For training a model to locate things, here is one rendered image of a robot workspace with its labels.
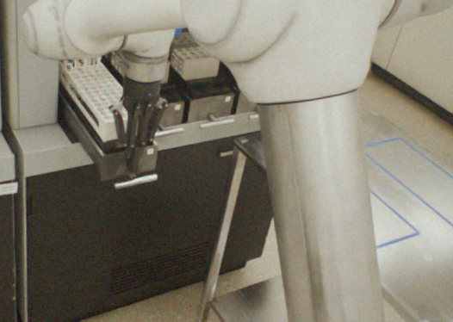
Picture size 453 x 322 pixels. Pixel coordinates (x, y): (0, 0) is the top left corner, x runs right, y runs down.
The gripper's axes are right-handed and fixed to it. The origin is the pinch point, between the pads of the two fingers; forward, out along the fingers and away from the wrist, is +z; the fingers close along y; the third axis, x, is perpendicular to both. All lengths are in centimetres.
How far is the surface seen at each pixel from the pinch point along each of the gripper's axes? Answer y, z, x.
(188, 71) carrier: -26.6, -4.6, -24.4
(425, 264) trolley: -36, -2, 51
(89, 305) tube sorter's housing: 0, 66, -17
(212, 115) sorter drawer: -30.7, 4.6, -16.0
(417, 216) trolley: -46, -2, 40
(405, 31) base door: -229, 45, -118
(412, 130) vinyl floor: -206, 80, -74
